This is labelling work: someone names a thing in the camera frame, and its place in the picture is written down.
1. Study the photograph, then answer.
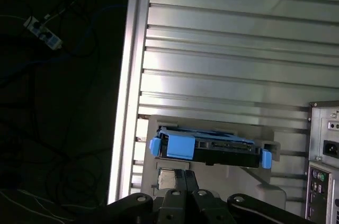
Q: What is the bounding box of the black open PC case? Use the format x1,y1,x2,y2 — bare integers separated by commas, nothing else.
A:
304,101,339,224

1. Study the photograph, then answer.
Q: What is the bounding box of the grey parts rack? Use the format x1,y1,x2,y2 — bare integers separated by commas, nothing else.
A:
141,114,288,201

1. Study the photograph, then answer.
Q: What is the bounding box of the grey power supply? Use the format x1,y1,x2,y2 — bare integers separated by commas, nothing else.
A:
321,117,339,160

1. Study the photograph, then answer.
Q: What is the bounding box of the white power strip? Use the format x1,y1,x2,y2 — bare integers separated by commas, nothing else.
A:
23,16,63,50

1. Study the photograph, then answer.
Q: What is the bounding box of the hard disk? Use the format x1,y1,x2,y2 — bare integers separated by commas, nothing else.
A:
149,126,273,171

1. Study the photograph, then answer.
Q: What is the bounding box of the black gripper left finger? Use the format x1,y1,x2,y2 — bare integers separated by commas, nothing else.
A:
105,170,188,224

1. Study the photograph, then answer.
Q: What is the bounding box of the silver CPU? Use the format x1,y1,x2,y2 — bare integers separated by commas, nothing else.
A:
157,168,177,190

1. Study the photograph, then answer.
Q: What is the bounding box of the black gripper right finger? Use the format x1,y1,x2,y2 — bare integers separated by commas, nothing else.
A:
185,170,316,224

